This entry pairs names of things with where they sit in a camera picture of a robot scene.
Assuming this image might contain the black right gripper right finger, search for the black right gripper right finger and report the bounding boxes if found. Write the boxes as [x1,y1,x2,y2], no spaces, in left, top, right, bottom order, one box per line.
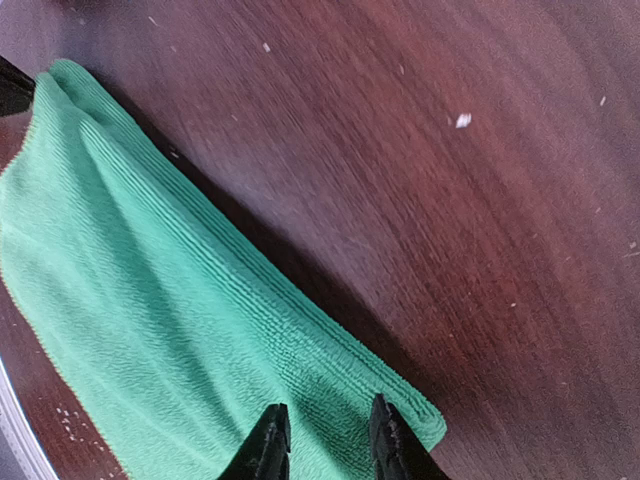
[369,394,450,480]

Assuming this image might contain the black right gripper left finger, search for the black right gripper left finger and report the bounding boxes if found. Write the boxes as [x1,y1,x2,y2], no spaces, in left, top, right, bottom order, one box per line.
[219,403,291,480]

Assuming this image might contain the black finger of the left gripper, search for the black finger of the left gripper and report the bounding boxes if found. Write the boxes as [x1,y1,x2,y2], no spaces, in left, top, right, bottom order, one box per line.
[0,57,35,117]

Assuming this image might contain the green microfiber towel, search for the green microfiber towel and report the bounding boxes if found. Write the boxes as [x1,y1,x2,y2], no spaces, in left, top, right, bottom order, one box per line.
[1,60,446,479]

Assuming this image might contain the aluminium front rail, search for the aluminium front rail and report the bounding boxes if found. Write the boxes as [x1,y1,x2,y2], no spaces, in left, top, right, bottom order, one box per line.
[1,363,59,480]

